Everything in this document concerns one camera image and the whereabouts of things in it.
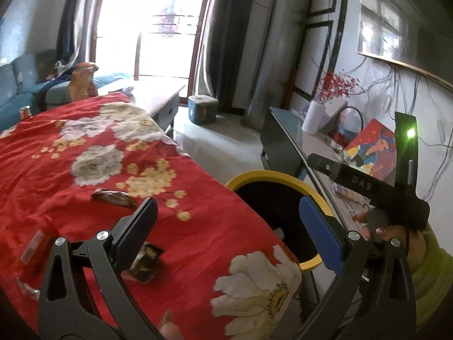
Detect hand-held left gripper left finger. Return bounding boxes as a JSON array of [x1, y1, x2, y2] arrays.
[[37, 196, 160, 340]]

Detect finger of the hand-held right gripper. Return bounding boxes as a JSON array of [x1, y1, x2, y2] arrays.
[[307, 153, 346, 182]]

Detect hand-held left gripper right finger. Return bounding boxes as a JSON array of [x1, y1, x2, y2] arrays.
[[299, 195, 418, 340]]

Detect yellow rimmed black bin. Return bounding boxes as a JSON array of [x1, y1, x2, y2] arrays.
[[225, 170, 335, 273]]

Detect person's right forearm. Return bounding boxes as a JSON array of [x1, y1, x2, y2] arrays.
[[407, 232, 453, 330]]

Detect person's right hand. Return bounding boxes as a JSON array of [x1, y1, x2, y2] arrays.
[[352, 208, 429, 267]]

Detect person's left hand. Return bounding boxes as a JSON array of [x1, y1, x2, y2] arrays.
[[157, 310, 185, 340]]

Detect black and yellow wrapper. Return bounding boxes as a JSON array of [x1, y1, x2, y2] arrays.
[[127, 243, 164, 284]]

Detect red picture book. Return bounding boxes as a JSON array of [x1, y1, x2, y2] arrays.
[[343, 118, 399, 181]]

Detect brown snack wrapper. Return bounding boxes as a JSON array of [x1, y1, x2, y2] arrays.
[[91, 188, 140, 208]]

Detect dark glass top cabinet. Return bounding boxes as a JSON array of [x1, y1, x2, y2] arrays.
[[261, 106, 372, 227]]

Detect white paper roll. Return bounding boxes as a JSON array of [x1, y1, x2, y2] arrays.
[[302, 101, 328, 135]]

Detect round black framed mirror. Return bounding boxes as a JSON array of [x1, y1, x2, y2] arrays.
[[336, 106, 364, 147]]

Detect red floral blanket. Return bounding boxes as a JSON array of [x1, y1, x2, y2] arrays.
[[0, 92, 303, 340]]

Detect red berry branches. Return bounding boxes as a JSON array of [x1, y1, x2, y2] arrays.
[[313, 71, 360, 101]]

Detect clear red wrapper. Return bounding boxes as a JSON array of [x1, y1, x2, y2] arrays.
[[20, 230, 46, 264]]

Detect silver wrapper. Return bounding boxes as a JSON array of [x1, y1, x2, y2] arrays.
[[16, 278, 41, 300]]

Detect grey standing air conditioner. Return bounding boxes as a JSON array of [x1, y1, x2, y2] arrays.
[[241, 0, 314, 131]]

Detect blue tool box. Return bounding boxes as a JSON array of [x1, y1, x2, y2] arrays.
[[187, 95, 219, 125]]

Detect grey coffee table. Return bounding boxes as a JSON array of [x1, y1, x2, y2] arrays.
[[117, 80, 186, 139]]

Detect brown paper bag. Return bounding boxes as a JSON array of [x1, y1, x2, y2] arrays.
[[68, 62, 99, 101]]

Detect dark window curtain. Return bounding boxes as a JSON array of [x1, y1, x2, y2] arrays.
[[196, 0, 262, 109]]

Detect blue patterned sofa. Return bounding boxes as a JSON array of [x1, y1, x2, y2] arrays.
[[0, 50, 135, 131]]

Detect glass balcony door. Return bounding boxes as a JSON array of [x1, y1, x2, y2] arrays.
[[88, 0, 216, 82]]

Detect grey patterned curtain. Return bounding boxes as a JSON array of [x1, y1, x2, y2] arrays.
[[55, 0, 107, 75]]

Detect wall window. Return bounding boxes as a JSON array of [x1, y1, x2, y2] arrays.
[[357, 0, 453, 78]]

